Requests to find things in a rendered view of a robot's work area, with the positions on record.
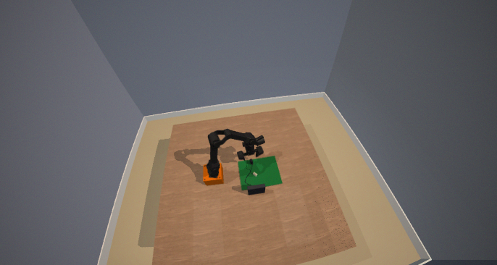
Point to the green circuit board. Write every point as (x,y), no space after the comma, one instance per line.
(263,171)

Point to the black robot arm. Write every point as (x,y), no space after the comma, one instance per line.
(248,142)

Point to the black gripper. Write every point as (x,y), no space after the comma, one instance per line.
(259,151)

